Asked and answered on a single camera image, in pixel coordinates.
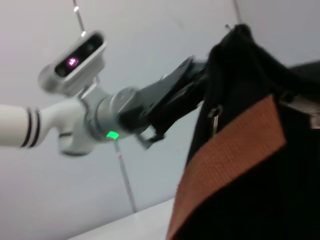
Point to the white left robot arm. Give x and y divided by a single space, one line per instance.
15 125

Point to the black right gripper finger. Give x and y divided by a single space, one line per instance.
310 80

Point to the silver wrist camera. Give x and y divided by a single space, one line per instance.
75 67

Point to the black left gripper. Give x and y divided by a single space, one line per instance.
162 100

